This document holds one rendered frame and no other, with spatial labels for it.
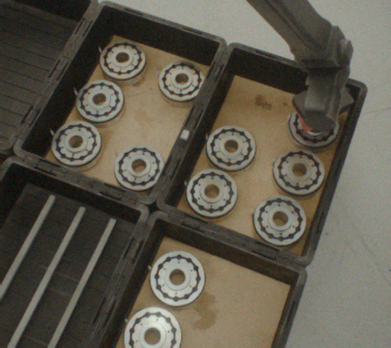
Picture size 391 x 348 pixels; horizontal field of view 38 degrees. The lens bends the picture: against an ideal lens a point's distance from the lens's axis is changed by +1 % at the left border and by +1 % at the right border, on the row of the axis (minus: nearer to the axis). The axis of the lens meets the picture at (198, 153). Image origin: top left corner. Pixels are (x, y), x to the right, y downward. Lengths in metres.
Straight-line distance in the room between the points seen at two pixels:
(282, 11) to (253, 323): 0.58
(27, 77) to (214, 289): 0.63
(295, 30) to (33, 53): 0.71
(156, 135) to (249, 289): 0.38
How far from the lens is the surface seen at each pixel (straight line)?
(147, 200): 1.04
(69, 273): 1.14
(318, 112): 0.97
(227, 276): 1.10
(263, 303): 1.10
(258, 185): 1.16
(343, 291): 1.26
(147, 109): 1.24
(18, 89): 1.33
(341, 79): 1.01
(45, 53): 1.36
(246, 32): 1.51
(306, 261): 1.02
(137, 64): 1.27
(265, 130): 1.21
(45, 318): 1.13
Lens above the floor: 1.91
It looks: 65 degrees down
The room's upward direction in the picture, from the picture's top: 2 degrees counter-clockwise
